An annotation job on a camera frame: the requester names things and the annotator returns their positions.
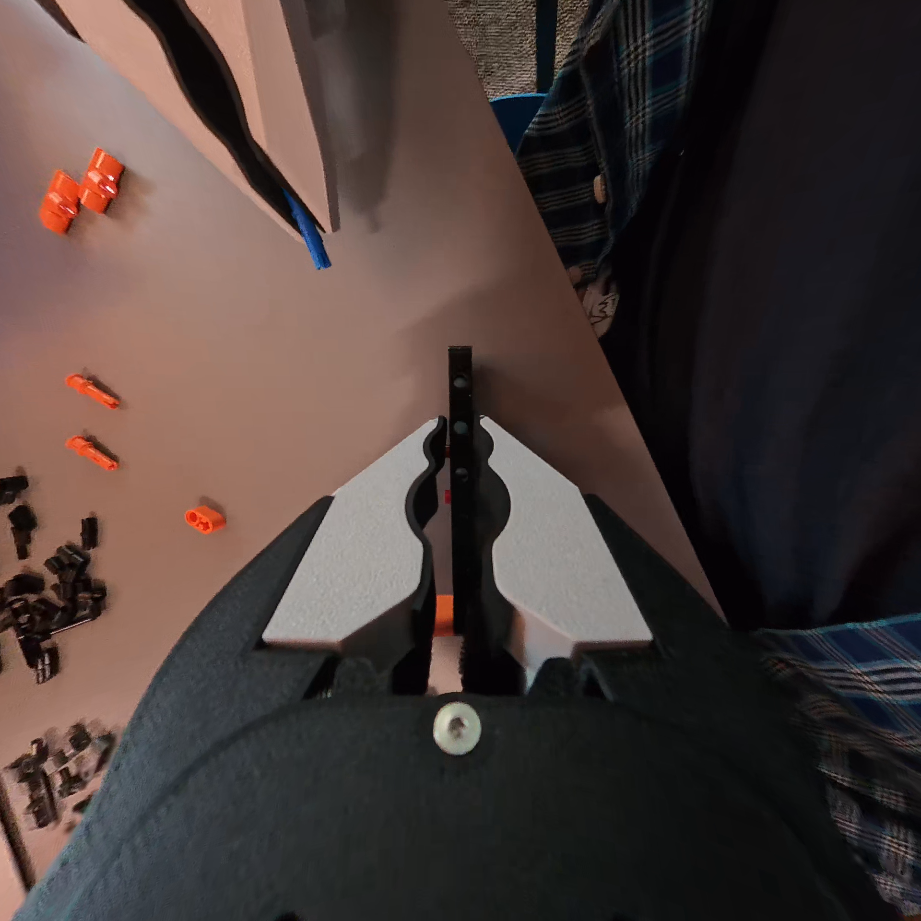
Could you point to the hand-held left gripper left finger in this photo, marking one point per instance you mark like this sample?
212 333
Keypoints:
352 568

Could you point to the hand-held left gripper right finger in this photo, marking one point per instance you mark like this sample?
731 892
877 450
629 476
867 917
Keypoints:
568 568

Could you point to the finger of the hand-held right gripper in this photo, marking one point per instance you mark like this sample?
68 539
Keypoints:
144 65
280 93

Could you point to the blue lego pin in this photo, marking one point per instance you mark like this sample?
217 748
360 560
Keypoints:
311 241

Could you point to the black lego frame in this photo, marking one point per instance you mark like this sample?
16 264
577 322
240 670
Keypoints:
460 403

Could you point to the orange lego short beam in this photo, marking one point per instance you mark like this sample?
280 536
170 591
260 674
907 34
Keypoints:
205 519

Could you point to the orange lego pin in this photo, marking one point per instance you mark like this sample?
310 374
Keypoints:
92 391
92 452

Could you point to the pile of black lego pieces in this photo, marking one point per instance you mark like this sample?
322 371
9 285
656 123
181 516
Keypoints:
50 583

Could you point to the dark navy t-shirt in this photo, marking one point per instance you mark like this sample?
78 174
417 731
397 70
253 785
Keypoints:
791 324

